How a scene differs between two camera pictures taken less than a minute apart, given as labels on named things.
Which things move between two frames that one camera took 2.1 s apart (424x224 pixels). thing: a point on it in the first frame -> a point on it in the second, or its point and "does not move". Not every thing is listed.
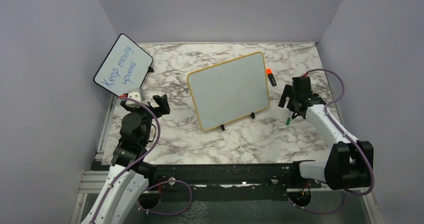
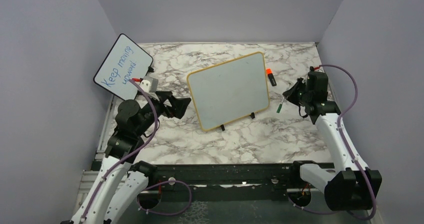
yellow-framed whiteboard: [229, 90] does not move
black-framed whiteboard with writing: [125, 67] does not move
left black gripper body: [142, 110] does not move
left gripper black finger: [164, 108] -> [178, 105]
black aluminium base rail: [251, 177] does not move
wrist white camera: [137, 94] -> [149, 84]
